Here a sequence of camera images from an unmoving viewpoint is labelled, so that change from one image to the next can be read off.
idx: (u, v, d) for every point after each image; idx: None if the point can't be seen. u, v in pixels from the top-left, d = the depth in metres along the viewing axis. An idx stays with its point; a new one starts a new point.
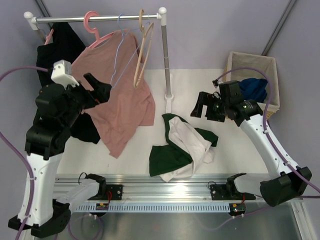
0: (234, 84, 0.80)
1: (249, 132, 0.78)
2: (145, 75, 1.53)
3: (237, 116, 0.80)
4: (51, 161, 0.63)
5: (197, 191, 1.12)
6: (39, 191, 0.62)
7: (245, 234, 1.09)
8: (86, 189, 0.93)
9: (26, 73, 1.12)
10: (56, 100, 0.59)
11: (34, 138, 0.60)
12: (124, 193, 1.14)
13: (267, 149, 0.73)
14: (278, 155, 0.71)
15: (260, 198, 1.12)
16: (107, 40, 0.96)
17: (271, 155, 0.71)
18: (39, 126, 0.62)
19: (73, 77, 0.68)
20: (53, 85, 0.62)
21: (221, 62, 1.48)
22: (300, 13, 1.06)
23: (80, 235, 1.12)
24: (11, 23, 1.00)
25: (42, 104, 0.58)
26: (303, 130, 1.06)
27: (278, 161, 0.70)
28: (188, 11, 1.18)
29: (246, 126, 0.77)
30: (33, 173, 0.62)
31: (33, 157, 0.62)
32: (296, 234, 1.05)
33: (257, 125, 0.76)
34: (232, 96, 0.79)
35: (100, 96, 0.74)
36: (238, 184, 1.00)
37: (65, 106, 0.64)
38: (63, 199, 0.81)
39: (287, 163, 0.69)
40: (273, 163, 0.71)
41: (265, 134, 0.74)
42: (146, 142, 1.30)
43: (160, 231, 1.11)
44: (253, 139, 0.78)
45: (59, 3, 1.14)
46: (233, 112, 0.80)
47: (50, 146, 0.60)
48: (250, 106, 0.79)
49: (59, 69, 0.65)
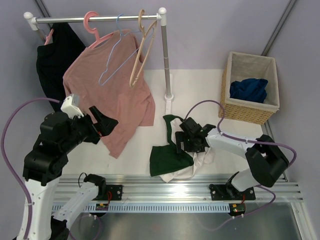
0: (188, 120, 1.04)
1: (216, 142, 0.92)
2: (145, 76, 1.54)
3: (202, 140, 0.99)
4: (49, 186, 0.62)
5: (196, 191, 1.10)
6: (37, 216, 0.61)
7: (245, 234, 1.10)
8: (81, 201, 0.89)
9: (26, 73, 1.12)
10: (60, 127, 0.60)
11: (31, 163, 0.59)
12: (124, 193, 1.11)
13: (229, 141, 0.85)
14: (238, 140, 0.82)
15: (260, 198, 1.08)
16: (107, 40, 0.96)
17: (234, 143, 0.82)
18: (38, 150, 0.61)
19: (79, 109, 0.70)
20: (58, 113, 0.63)
21: (221, 62, 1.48)
22: (300, 14, 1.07)
23: (79, 236, 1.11)
24: (11, 23, 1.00)
25: (46, 130, 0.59)
26: (303, 130, 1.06)
27: (241, 143, 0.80)
28: (188, 12, 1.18)
29: (213, 141, 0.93)
30: (31, 197, 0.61)
31: (31, 182, 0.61)
32: (296, 234, 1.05)
33: (215, 133, 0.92)
34: (192, 129, 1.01)
35: (103, 129, 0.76)
36: (237, 184, 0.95)
37: (67, 134, 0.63)
38: (61, 214, 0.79)
39: (247, 139, 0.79)
40: (239, 148, 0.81)
41: (222, 134, 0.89)
42: (146, 142, 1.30)
43: (160, 232, 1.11)
44: (220, 145, 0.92)
45: (59, 3, 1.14)
46: (198, 139, 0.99)
47: (48, 172, 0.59)
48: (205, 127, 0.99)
49: (67, 101, 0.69)
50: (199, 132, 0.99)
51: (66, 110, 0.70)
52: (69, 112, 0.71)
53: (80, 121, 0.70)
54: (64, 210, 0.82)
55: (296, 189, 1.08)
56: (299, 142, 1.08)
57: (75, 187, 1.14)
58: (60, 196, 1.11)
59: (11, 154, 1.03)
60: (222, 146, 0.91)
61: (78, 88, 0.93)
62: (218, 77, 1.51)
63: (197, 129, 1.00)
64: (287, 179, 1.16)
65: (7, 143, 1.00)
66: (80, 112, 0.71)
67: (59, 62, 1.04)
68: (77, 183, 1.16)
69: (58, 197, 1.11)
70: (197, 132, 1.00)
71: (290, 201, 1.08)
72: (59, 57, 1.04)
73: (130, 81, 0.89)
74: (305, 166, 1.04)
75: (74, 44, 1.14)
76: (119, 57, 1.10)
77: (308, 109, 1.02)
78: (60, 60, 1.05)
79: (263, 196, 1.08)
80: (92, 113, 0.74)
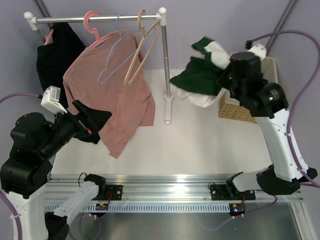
0: (255, 59, 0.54)
1: (265, 125, 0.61)
2: (145, 75, 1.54)
3: (258, 107, 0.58)
4: (33, 198, 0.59)
5: (197, 191, 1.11)
6: (26, 226, 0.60)
7: (245, 234, 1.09)
8: (78, 202, 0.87)
9: (26, 73, 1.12)
10: (34, 132, 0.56)
11: (8, 175, 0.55)
12: (124, 193, 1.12)
13: (285, 153, 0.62)
14: (293, 160, 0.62)
15: (260, 199, 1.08)
16: (107, 40, 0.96)
17: (287, 162, 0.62)
18: (15, 160, 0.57)
19: (60, 105, 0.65)
20: (31, 115, 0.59)
21: None
22: (300, 13, 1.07)
23: (80, 235, 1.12)
24: (11, 23, 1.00)
25: (18, 137, 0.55)
26: (302, 130, 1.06)
27: (293, 167, 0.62)
28: (189, 12, 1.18)
29: (265, 122, 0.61)
30: (17, 210, 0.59)
31: (13, 195, 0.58)
32: (296, 234, 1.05)
33: (280, 124, 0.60)
34: (252, 76, 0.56)
35: (92, 126, 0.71)
36: (237, 184, 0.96)
37: (46, 137, 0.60)
38: (61, 210, 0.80)
39: (302, 170, 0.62)
40: (286, 168, 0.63)
41: (287, 137, 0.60)
42: (146, 142, 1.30)
43: (160, 232, 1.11)
44: (263, 128, 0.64)
45: (59, 3, 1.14)
46: (254, 103, 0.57)
47: (27, 184, 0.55)
48: (275, 94, 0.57)
49: (46, 96, 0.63)
50: (263, 94, 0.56)
51: (45, 105, 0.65)
52: (50, 107, 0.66)
53: (64, 118, 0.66)
54: (65, 206, 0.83)
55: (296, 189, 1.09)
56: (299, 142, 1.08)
57: (75, 187, 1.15)
58: (59, 196, 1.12)
59: None
60: (264, 131, 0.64)
61: (78, 88, 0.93)
62: None
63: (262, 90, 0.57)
64: None
65: (6, 143, 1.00)
66: (62, 108, 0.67)
67: (59, 62, 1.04)
68: (77, 183, 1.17)
69: (57, 198, 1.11)
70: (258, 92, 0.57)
71: (290, 201, 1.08)
72: (59, 57, 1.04)
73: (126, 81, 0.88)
74: None
75: (74, 44, 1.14)
76: (119, 57, 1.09)
77: (308, 109, 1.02)
78: (59, 60, 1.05)
79: (263, 196, 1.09)
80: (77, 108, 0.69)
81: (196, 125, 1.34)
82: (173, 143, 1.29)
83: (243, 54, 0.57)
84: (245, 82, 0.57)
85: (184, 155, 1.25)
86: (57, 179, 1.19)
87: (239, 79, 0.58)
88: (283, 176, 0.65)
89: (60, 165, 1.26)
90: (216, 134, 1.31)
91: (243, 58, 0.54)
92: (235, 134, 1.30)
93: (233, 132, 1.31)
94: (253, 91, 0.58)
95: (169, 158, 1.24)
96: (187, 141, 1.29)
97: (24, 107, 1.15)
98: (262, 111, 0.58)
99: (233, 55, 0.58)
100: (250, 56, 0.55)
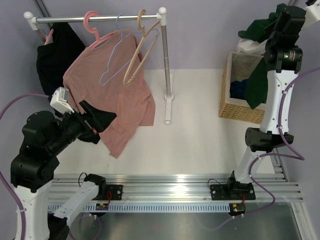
0: (298, 20, 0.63)
1: (271, 78, 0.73)
2: (145, 75, 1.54)
3: (271, 60, 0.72)
4: (40, 192, 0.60)
5: (197, 191, 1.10)
6: (31, 222, 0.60)
7: (245, 234, 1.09)
8: (78, 203, 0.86)
9: (26, 73, 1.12)
10: (44, 128, 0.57)
11: (18, 169, 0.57)
12: (124, 193, 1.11)
13: (273, 106, 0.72)
14: (277, 116, 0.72)
15: (260, 198, 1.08)
16: (107, 40, 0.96)
17: (271, 115, 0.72)
18: (26, 155, 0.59)
19: (68, 104, 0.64)
20: (41, 112, 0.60)
21: (221, 62, 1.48)
22: None
23: (79, 235, 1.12)
24: (11, 22, 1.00)
25: (29, 132, 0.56)
26: (302, 130, 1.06)
27: (274, 121, 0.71)
28: (189, 12, 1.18)
29: (272, 76, 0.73)
30: (23, 204, 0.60)
31: (21, 189, 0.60)
32: (297, 234, 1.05)
33: (281, 80, 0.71)
34: (286, 33, 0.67)
35: (97, 125, 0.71)
36: (236, 173, 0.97)
37: (54, 135, 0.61)
38: (60, 212, 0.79)
39: (280, 127, 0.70)
40: (268, 120, 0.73)
41: (283, 94, 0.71)
42: (146, 142, 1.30)
43: (160, 232, 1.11)
44: (269, 83, 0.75)
45: (59, 3, 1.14)
46: (270, 55, 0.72)
47: (36, 178, 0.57)
48: (293, 55, 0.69)
49: (54, 96, 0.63)
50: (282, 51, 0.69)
51: (54, 106, 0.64)
52: (58, 108, 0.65)
53: (71, 118, 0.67)
54: (65, 208, 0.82)
55: (296, 189, 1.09)
56: (298, 142, 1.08)
57: (75, 187, 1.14)
58: (59, 196, 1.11)
59: (11, 155, 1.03)
60: (269, 85, 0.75)
61: (78, 88, 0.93)
62: (218, 76, 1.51)
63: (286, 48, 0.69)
64: (287, 179, 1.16)
65: (6, 143, 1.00)
66: (70, 108, 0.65)
67: (59, 62, 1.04)
68: (77, 183, 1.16)
69: (57, 198, 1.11)
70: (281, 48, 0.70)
71: (290, 201, 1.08)
72: (59, 57, 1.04)
73: (125, 81, 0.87)
74: (305, 166, 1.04)
75: (74, 44, 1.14)
76: (119, 57, 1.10)
77: (309, 109, 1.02)
78: (60, 60, 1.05)
79: (264, 196, 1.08)
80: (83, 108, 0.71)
81: (196, 125, 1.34)
82: (173, 143, 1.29)
83: (295, 10, 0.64)
84: (278, 36, 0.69)
85: (184, 155, 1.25)
86: (57, 179, 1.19)
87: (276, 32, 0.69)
88: (263, 128, 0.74)
89: (60, 165, 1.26)
90: (217, 133, 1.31)
91: (290, 14, 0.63)
92: (234, 134, 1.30)
93: (233, 132, 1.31)
94: (279, 46, 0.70)
95: (169, 158, 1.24)
96: (187, 141, 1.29)
97: (24, 107, 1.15)
98: (273, 64, 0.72)
99: (287, 6, 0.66)
100: (298, 14, 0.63)
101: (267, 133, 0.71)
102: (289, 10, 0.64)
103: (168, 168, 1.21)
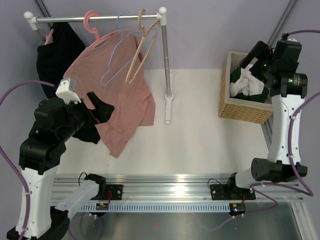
0: (295, 46, 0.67)
1: (277, 103, 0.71)
2: (145, 75, 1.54)
3: (276, 85, 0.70)
4: (46, 175, 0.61)
5: (197, 191, 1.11)
6: (35, 205, 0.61)
7: (246, 234, 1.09)
8: (79, 198, 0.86)
9: (26, 72, 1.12)
10: (56, 113, 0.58)
11: (26, 151, 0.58)
12: (124, 193, 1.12)
13: (281, 134, 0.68)
14: (286, 144, 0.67)
15: (260, 198, 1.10)
16: (107, 40, 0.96)
17: (280, 142, 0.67)
18: (34, 138, 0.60)
19: (77, 94, 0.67)
20: (54, 99, 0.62)
21: (221, 62, 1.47)
22: (301, 14, 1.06)
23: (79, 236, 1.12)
24: (11, 22, 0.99)
25: (41, 116, 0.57)
26: (302, 130, 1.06)
27: (283, 150, 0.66)
28: (189, 11, 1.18)
29: (277, 101, 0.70)
30: (29, 187, 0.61)
31: (27, 171, 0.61)
32: (296, 234, 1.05)
33: (288, 106, 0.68)
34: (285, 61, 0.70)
35: (101, 116, 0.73)
36: (238, 178, 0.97)
37: (63, 120, 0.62)
38: (61, 205, 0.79)
39: (291, 155, 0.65)
40: (277, 149, 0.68)
41: (291, 119, 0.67)
42: (145, 142, 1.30)
43: (160, 232, 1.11)
44: (275, 114, 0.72)
45: (59, 4, 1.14)
46: (274, 80, 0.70)
47: (44, 160, 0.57)
48: (297, 80, 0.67)
49: (64, 85, 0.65)
50: (286, 75, 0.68)
51: (62, 95, 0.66)
52: (65, 97, 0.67)
53: (76, 107, 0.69)
54: (66, 202, 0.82)
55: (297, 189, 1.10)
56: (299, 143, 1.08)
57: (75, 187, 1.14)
58: (60, 196, 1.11)
59: (12, 155, 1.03)
60: (276, 117, 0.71)
61: (77, 87, 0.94)
62: (218, 76, 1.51)
63: (287, 74, 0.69)
64: None
65: (7, 143, 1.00)
66: (77, 98, 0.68)
67: (59, 62, 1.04)
68: (77, 183, 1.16)
69: (58, 197, 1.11)
70: (282, 72, 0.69)
71: (291, 201, 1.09)
72: (60, 56, 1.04)
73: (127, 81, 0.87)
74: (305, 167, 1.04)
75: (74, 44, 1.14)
76: (119, 57, 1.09)
77: (309, 110, 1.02)
78: (60, 61, 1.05)
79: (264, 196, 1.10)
80: (91, 99, 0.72)
81: (195, 125, 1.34)
82: (174, 143, 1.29)
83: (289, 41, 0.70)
84: (278, 63, 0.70)
85: (184, 154, 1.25)
86: (57, 179, 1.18)
87: (275, 60, 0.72)
88: (272, 157, 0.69)
89: (60, 165, 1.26)
90: (217, 134, 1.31)
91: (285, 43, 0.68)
92: (235, 135, 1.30)
93: (234, 132, 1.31)
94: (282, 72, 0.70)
95: (169, 158, 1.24)
96: (186, 141, 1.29)
97: (25, 107, 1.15)
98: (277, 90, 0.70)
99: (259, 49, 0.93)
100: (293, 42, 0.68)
101: (279, 165, 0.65)
102: (282, 42, 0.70)
103: (168, 168, 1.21)
